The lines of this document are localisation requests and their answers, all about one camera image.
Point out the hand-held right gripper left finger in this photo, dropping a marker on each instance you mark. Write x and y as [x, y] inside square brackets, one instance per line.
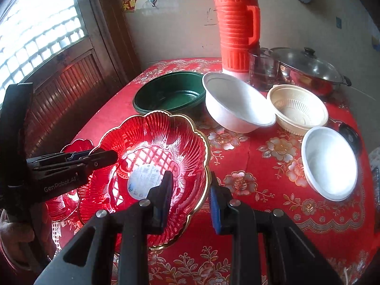
[160, 213]

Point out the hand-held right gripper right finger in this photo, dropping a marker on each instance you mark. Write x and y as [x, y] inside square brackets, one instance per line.
[215, 210]

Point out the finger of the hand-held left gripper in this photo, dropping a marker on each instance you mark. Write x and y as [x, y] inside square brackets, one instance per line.
[102, 158]
[59, 157]

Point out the small red glass dish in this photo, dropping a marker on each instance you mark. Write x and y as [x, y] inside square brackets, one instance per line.
[74, 147]

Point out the large red glass bowl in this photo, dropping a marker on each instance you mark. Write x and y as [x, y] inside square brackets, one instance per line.
[148, 142]

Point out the green oval plastic bowl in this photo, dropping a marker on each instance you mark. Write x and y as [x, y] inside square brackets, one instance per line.
[169, 95]

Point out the white foam bowl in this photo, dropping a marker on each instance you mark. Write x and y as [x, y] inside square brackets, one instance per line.
[237, 107]

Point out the person's left hand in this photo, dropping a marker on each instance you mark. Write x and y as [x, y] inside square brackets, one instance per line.
[12, 237]

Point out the white lace cloth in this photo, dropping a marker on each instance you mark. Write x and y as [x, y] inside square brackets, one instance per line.
[56, 236]

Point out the red floral tablecloth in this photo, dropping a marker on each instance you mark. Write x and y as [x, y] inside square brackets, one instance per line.
[267, 190]

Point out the brown wooden slatted panel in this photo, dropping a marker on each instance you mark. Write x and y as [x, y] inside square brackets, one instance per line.
[74, 89]

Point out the white plastic bowl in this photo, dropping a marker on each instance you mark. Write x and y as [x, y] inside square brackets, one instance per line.
[326, 163]

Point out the latticed window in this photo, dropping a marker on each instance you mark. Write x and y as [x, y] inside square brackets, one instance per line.
[44, 35]

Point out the beige ribbed plastic bowl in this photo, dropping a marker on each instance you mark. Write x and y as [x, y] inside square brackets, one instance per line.
[297, 107]

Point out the clear glass cup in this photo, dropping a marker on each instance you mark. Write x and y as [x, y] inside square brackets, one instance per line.
[261, 71]

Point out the black rounded object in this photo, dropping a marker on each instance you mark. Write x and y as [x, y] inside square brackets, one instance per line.
[351, 136]

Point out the stainless steel pot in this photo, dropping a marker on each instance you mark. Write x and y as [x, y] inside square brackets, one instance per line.
[311, 87]

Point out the clear plastic bag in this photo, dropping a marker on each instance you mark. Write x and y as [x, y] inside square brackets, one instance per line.
[375, 166]

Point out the glass pot lid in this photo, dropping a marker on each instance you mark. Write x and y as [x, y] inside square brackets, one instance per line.
[308, 65]

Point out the red plastic thermos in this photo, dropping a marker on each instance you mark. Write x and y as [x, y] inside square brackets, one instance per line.
[234, 29]

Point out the wall hook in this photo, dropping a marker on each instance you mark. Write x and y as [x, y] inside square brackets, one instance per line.
[153, 0]

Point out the small green wall sticker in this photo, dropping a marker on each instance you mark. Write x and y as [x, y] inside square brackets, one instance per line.
[339, 23]

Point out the colourful wall sticker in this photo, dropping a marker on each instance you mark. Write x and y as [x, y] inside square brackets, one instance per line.
[375, 43]

